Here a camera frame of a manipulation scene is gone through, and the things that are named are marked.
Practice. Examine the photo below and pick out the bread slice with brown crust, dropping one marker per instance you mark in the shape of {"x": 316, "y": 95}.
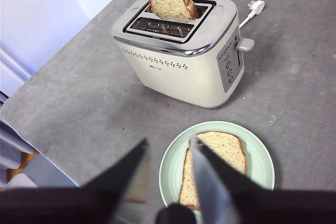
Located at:
{"x": 225, "y": 150}
{"x": 168, "y": 3}

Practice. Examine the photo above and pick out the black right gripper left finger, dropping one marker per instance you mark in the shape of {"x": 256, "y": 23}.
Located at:
{"x": 78, "y": 205}

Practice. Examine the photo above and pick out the orange object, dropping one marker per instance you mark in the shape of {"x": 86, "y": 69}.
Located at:
{"x": 27, "y": 157}

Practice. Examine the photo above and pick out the cream two-slot toaster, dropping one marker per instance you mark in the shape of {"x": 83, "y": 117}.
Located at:
{"x": 183, "y": 77}

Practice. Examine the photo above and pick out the pale green round plate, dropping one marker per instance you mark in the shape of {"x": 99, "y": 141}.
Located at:
{"x": 260, "y": 166}

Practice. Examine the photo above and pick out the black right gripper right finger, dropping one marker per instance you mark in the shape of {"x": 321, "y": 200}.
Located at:
{"x": 249, "y": 203}

